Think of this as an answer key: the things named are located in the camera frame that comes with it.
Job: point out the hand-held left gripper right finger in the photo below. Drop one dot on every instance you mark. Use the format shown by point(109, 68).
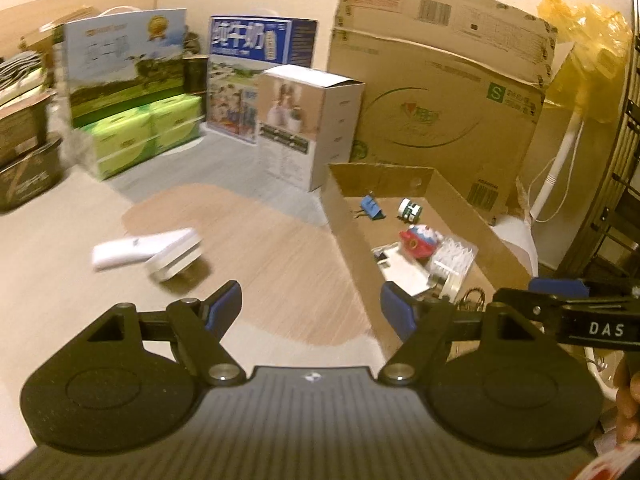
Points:
point(397, 310)

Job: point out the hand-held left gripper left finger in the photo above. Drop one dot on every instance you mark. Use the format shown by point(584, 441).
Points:
point(220, 306)

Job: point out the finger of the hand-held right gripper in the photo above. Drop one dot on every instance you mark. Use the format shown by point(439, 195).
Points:
point(520, 301)
point(560, 286)

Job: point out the white case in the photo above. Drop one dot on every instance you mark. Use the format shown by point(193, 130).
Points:
point(402, 270)

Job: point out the red toy figure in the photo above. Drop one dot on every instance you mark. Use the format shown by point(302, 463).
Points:
point(420, 241)

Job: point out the shallow cardboard box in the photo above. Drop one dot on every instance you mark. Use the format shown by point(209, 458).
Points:
point(350, 230)

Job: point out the green jar with white lid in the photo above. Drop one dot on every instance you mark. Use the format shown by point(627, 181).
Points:
point(410, 211)

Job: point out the blue binder clip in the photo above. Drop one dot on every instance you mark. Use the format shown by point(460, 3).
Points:
point(371, 206)

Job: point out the person's right forearm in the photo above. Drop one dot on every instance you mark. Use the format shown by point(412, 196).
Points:
point(612, 465)

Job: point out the person's right hand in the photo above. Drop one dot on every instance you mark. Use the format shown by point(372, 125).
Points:
point(629, 402)

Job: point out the white rectangular device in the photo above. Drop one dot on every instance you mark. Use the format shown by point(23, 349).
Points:
point(175, 262)

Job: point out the white stick device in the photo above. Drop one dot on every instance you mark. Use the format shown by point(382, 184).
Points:
point(120, 252)

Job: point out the white fan stand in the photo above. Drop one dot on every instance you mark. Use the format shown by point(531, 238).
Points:
point(560, 160)

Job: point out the green tissue pack bundle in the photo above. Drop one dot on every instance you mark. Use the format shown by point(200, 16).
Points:
point(130, 140)

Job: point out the white box with photo print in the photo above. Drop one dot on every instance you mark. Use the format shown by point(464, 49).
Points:
point(295, 130)

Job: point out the large cardboard box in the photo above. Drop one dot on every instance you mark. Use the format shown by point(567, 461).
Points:
point(430, 110)

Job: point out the black food container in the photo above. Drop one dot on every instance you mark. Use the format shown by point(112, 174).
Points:
point(22, 130)
point(27, 180)

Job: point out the small dark box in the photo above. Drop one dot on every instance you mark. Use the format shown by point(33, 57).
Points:
point(195, 75)

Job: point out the yellow plastic bag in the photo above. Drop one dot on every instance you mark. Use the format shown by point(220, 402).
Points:
point(585, 55)

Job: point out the blue milk carton box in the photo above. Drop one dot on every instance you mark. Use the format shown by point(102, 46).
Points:
point(240, 60)

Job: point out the green milk carton box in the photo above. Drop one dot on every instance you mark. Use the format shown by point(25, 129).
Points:
point(120, 65)

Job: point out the folded cloths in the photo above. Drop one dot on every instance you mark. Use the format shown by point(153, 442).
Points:
point(22, 77)

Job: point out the brown cardboard box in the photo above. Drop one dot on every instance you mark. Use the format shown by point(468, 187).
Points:
point(55, 30)

